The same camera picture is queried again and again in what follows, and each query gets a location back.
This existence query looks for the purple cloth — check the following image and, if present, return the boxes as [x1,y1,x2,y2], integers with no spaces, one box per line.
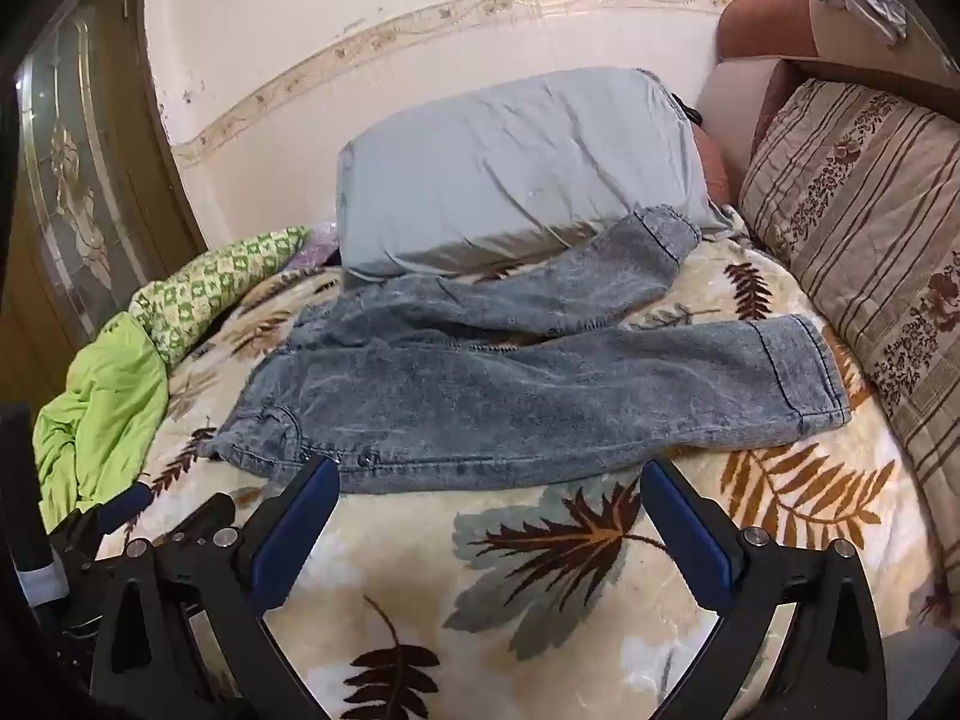
[289,221,346,271]

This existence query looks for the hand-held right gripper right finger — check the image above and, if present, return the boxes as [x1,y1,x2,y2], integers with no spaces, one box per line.
[640,456,890,720]

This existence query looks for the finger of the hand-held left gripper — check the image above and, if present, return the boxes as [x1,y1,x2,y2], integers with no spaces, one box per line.
[46,484,155,565]
[154,493,238,541]

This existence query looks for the green patterned cloth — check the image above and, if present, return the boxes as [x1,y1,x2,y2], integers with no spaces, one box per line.
[127,225,312,373]

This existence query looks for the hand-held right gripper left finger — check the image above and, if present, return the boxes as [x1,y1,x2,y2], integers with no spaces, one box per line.
[88,456,342,720]

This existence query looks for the blue denim pants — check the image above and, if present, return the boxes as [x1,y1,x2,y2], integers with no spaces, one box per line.
[196,204,853,497]

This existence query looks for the leaf printed blanket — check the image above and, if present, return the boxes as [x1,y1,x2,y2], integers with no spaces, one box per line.
[94,231,960,720]

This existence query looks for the grey blue pillow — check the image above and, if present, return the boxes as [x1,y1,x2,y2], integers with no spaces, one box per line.
[335,67,740,290]

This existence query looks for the striped floral pillow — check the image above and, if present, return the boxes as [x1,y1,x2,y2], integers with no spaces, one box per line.
[738,77,960,605]

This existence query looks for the wooden door with glass panel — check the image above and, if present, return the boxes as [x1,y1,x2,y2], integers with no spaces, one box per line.
[0,0,209,410]

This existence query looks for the bright green cloth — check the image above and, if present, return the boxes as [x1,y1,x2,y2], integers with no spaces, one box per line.
[34,311,170,535]

